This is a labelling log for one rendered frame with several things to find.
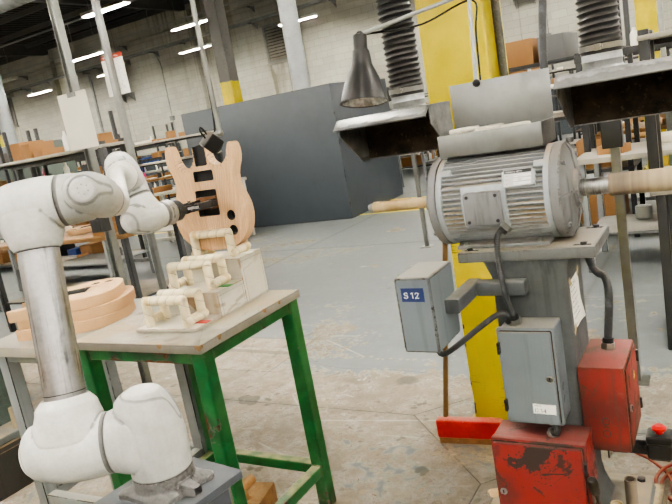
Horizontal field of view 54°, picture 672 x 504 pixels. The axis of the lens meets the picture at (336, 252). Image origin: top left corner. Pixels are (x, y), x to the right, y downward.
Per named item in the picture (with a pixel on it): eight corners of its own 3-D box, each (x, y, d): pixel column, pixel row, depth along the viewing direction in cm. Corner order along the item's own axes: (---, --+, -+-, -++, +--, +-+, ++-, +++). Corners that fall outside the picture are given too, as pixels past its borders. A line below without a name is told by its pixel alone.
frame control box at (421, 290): (521, 345, 179) (509, 252, 174) (498, 378, 161) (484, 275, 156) (436, 343, 192) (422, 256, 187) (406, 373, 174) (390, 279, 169)
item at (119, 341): (334, 467, 269) (299, 289, 255) (248, 559, 221) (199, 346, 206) (217, 451, 302) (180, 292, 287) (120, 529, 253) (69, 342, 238)
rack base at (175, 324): (223, 316, 235) (222, 313, 235) (196, 332, 222) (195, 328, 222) (163, 318, 248) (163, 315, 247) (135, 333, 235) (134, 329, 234)
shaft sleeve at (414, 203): (431, 201, 198) (428, 194, 196) (429, 209, 196) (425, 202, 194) (377, 207, 207) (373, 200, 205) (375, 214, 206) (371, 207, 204)
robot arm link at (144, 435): (189, 477, 162) (169, 393, 158) (114, 492, 161) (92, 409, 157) (197, 445, 178) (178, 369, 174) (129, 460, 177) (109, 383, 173)
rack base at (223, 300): (248, 302, 249) (243, 278, 247) (222, 317, 234) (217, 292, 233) (191, 304, 261) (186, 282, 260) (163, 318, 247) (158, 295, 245)
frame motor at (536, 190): (593, 225, 187) (584, 133, 182) (575, 249, 165) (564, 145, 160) (456, 234, 208) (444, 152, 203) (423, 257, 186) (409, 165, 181)
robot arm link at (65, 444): (109, 483, 159) (16, 502, 158) (127, 463, 175) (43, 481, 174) (50, 167, 161) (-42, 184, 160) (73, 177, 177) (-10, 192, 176)
